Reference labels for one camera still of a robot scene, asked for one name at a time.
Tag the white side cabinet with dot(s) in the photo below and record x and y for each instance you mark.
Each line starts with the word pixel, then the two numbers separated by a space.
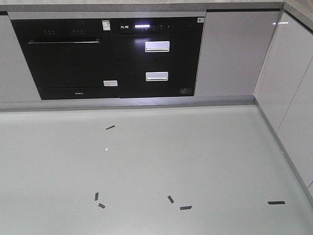
pixel 284 93

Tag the silver drawer handle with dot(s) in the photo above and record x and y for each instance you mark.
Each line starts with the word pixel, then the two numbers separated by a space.
pixel 156 76
pixel 157 46

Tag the black built-in dishwasher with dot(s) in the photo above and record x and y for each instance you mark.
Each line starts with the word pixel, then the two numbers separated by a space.
pixel 68 58

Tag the black built-in drawer cabinet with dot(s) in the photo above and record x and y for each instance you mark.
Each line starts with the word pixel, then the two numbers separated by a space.
pixel 132 62

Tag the upper silver drawer handle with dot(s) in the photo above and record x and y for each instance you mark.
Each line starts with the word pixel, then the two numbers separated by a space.
pixel 157 46

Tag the grey cabinet door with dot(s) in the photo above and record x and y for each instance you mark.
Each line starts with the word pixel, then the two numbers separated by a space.
pixel 233 48

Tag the lower silver drawer handle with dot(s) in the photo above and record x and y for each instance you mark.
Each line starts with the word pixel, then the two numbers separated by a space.
pixel 156 76

